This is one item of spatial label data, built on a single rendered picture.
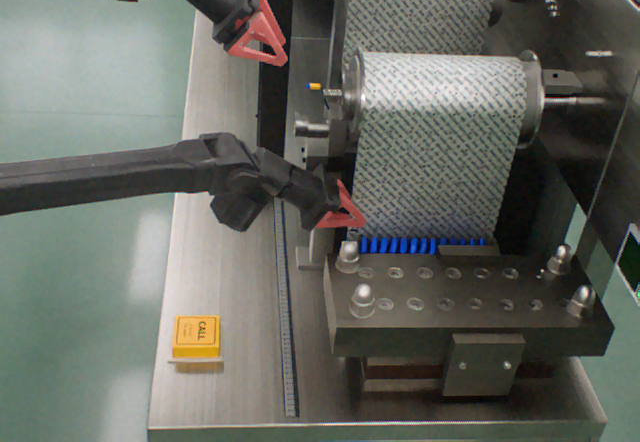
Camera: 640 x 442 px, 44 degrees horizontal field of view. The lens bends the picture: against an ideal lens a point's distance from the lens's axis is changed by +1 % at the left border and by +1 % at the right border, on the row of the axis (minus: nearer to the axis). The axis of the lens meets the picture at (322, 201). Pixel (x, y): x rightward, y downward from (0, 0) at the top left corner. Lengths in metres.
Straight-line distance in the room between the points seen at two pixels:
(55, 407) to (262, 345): 1.22
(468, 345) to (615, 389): 1.54
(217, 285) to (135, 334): 1.22
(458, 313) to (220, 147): 0.41
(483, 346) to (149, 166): 0.52
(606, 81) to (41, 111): 2.89
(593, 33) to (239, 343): 0.70
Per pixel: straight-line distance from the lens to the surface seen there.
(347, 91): 1.14
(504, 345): 1.15
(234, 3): 1.07
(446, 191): 1.23
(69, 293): 2.72
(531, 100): 1.19
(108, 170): 1.04
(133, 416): 2.34
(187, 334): 1.23
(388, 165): 1.18
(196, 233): 1.46
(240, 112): 1.83
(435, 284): 1.19
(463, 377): 1.18
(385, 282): 1.18
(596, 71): 1.21
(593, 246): 1.57
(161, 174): 1.06
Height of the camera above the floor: 1.80
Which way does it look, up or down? 36 degrees down
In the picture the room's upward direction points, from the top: 6 degrees clockwise
